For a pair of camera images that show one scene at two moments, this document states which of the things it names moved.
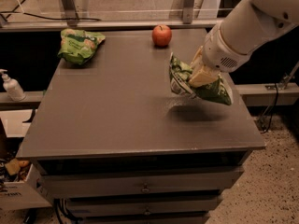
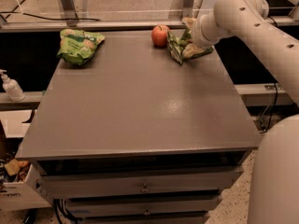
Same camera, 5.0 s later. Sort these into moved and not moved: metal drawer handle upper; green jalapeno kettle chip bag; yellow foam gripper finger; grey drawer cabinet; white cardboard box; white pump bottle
Moved: green jalapeno kettle chip bag; yellow foam gripper finger
Not moved: metal drawer handle upper; white pump bottle; grey drawer cabinet; white cardboard box
